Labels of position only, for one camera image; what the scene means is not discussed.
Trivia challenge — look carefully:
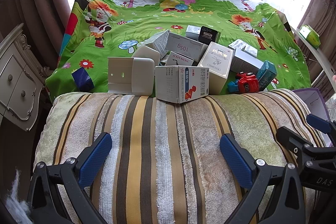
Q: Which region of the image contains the brown curtain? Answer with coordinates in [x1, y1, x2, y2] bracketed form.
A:
[294, 0, 336, 56]
[0, 0, 74, 75]

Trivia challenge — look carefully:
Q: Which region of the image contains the green cartoon printed blanket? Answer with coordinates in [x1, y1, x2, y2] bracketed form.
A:
[45, 0, 313, 98]

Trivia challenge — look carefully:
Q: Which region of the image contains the white box saxophone print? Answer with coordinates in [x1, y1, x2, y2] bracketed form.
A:
[168, 51, 195, 67]

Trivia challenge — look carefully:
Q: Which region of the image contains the cream carved nightstand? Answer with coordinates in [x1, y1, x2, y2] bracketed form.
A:
[0, 23, 53, 132]

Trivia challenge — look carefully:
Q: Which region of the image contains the dark blue box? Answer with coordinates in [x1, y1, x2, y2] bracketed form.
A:
[71, 67, 93, 92]

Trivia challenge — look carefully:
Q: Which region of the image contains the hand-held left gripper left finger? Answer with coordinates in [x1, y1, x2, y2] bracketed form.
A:
[26, 132, 113, 224]

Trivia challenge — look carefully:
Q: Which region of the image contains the teal box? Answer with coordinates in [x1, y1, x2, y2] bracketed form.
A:
[256, 60, 277, 90]

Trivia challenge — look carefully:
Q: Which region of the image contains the white box barcode label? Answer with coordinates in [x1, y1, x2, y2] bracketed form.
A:
[228, 39, 248, 51]

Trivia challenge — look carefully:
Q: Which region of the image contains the white box pink label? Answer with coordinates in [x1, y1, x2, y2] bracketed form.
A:
[165, 32, 208, 62]

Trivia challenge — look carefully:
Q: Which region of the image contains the purple cardboard box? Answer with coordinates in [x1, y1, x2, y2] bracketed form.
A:
[293, 88, 336, 147]

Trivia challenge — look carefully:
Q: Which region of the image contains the red blue toy car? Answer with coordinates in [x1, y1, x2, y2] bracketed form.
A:
[227, 72, 260, 94]

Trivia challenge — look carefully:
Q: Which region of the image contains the white rounded case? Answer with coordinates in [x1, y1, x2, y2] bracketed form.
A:
[132, 46, 160, 62]
[131, 57, 155, 96]

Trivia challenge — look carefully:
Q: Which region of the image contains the white plastic bracket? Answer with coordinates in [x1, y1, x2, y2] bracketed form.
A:
[108, 57, 135, 94]

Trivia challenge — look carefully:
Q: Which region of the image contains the white grey box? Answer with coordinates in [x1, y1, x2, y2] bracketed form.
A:
[143, 29, 171, 55]

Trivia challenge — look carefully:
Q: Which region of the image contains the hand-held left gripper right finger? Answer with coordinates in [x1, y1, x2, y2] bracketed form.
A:
[220, 134, 306, 224]

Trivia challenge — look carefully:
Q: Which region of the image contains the small white box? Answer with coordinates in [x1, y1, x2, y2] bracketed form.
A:
[243, 44, 259, 58]

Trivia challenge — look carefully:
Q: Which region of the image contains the white fluffy cloth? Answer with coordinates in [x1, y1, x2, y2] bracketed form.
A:
[4, 168, 33, 216]

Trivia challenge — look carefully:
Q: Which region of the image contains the green tissue pack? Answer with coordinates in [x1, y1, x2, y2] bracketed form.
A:
[299, 25, 321, 50]

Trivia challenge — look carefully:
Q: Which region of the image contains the white shelf board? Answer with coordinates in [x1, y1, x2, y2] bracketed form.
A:
[297, 27, 336, 83]

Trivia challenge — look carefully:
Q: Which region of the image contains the black box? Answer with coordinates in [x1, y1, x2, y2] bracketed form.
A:
[198, 27, 220, 45]

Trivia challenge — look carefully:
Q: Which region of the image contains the white box blue red label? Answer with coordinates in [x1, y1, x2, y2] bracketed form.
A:
[155, 65, 210, 104]

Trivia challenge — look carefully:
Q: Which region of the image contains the striped towel cushion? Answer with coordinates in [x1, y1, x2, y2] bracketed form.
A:
[34, 89, 331, 224]

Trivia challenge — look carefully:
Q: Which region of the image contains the small pale grey box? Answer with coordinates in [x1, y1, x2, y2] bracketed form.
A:
[185, 25, 204, 41]

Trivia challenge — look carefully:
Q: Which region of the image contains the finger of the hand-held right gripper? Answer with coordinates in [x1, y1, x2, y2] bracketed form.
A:
[307, 114, 336, 147]
[276, 126, 315, 161]

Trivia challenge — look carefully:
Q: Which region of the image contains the tall beige box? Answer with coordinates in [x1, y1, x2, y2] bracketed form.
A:
[197, 42, 235, 94]

